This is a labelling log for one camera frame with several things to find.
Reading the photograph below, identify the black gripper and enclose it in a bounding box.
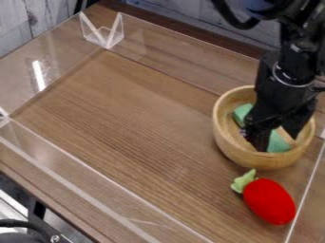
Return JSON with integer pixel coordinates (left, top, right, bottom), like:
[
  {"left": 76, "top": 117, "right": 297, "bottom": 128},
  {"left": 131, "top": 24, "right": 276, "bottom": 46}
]
[{"left": 244, "top": 58, "right": 317, "bottom": 152}]

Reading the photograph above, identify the green rectangular block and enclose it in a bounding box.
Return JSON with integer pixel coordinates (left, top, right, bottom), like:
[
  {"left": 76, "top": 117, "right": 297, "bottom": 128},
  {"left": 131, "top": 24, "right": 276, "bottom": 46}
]
[{"left": 233, "top": 103, "right": 292, "bottom": 153}]

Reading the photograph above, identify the brown wooden bowl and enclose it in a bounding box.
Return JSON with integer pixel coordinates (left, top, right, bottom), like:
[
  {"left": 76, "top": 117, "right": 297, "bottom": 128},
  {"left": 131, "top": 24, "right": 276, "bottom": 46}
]
[{"left": 213, "top": 85, "right": 316, "bottom": 171}]

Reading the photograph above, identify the red plush strawberry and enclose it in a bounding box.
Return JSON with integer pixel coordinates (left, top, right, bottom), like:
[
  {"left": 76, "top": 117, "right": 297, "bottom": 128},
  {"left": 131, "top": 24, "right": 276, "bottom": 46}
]
[{"left": 230, "top": 169, "right": 297, "bottom": 226}]

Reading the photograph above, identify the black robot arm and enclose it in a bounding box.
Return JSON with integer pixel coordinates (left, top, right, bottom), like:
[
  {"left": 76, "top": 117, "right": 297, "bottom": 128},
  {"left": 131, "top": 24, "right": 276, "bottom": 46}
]
[{"left": 242, "top": 0, "right": 325, "bottom": 152}]

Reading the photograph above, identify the black cable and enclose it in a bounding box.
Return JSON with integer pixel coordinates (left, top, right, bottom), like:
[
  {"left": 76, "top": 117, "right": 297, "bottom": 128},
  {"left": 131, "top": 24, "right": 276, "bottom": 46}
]
[{"left": 210, "top": 0, "right": 272, "bottom": 31}]

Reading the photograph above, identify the clear acrylic front wall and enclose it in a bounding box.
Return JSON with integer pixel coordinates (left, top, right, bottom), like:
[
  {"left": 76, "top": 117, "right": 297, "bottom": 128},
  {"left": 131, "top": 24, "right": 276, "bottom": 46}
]
[{"left": 0, "top": 108, "right": 213, "bottom": 243}]

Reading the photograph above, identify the clear acrylic corner bracket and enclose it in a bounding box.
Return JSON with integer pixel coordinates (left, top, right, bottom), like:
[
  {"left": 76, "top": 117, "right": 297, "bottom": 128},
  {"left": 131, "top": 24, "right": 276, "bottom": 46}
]
[{"left": 79, "top": 12, "right": 125, "bottom": 49}]

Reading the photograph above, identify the black metal table bracket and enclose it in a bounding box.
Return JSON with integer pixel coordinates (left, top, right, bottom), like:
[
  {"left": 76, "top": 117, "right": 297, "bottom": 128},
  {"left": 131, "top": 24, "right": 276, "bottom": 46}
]
[{"left": 28, "top": 199, "right": 74, "bottom": 243}]

